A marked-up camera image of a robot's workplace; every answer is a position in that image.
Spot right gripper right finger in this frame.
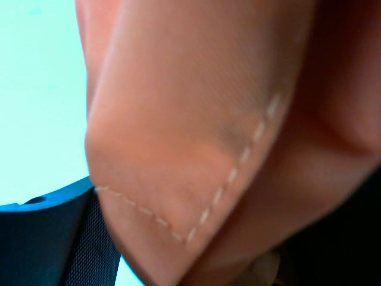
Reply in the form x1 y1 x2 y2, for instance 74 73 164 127
279 170 380 286

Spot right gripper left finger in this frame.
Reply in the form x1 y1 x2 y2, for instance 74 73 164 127
1 178 120 286

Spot orange shorts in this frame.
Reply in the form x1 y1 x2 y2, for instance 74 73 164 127
76 1 380 285

